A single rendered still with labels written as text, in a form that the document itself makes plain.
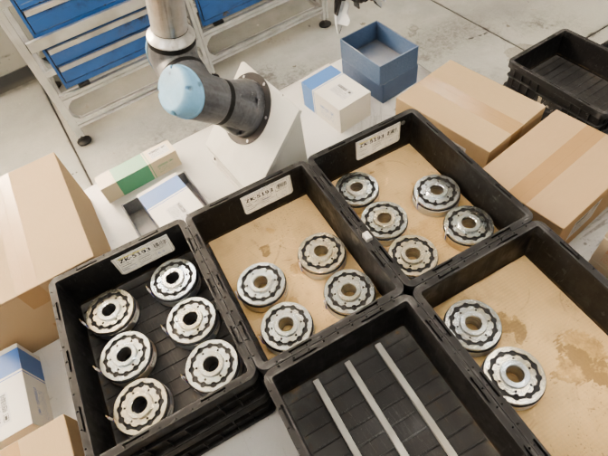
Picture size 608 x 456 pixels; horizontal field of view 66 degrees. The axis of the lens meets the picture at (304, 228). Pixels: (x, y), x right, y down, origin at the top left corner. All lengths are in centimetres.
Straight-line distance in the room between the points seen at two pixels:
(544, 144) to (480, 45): 190
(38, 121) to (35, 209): 204
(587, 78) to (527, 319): 130
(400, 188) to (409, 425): 53
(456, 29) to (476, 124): 200
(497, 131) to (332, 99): 48
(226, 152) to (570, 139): 87
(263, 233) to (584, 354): 68
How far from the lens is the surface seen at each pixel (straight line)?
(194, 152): 152
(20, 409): 117
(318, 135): 147
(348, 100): 144
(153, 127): 285
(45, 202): 129
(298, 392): 92
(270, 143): 121
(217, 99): 117
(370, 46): 168
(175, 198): 128
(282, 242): 107
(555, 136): 128
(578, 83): 209
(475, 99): 134
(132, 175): 146
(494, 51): 307
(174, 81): 117
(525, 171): 118
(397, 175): 117
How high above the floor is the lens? 170
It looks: 53 degrees down
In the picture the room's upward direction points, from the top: 12 degrees counter-clockwise
